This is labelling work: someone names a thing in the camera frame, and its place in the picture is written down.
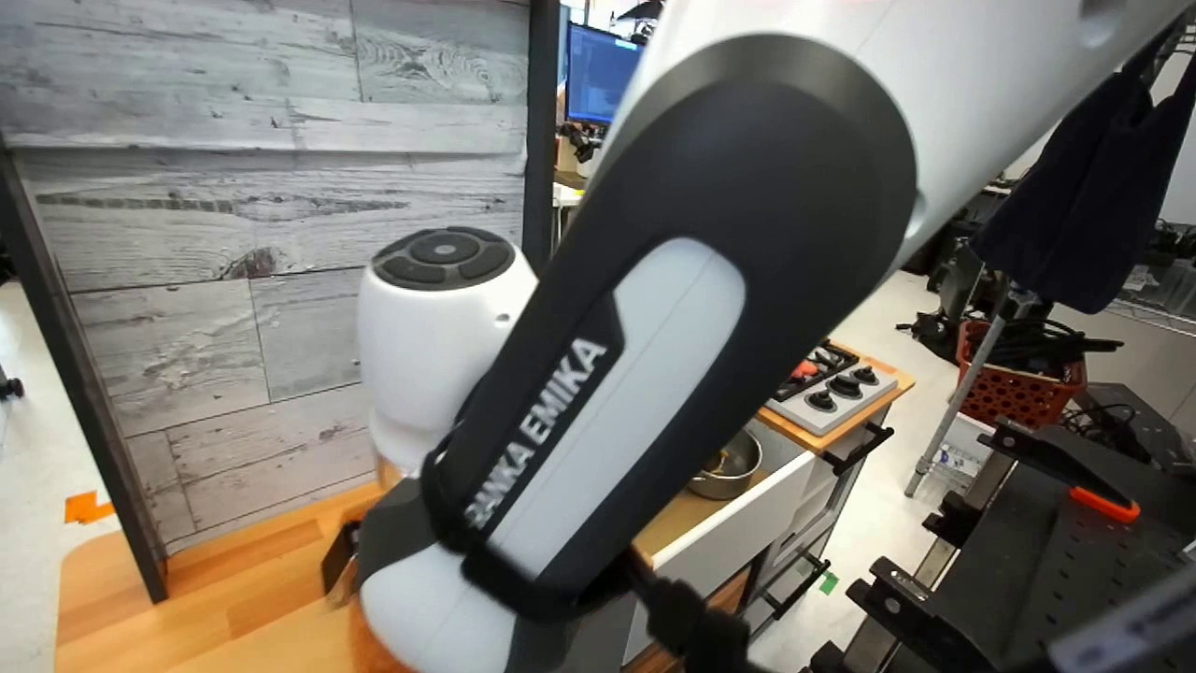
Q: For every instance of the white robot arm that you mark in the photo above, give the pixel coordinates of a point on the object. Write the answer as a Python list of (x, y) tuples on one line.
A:
[(768, 170)]

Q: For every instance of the steel pot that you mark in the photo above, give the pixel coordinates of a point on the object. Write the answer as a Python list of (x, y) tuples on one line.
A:
[(732, 470)]

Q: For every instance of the grey toy stove top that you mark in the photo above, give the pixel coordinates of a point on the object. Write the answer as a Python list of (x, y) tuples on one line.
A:
[(827, 389)]

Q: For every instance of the wooden counter cabinet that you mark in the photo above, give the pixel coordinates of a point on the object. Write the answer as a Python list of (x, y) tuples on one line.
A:
[(251, 601)]

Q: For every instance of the white sink basin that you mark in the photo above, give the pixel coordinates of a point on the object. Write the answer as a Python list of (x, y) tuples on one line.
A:
[(758, 535)]

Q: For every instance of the computer monitor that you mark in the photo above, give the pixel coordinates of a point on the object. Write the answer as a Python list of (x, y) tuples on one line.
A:
[(595, 71)]

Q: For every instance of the wood plank backsplash panel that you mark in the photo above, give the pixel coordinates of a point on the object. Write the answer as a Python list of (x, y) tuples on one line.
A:
[(210, 248)]

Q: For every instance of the red crate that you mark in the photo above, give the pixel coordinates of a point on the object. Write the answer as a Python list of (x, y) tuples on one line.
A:
[(1028, 375)]

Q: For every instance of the black perforated table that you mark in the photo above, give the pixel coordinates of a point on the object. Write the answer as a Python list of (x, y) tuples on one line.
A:
[(1081, 562)]

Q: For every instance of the black hanging bag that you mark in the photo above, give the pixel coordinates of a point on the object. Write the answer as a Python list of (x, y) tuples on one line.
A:
[(1078, 218)]

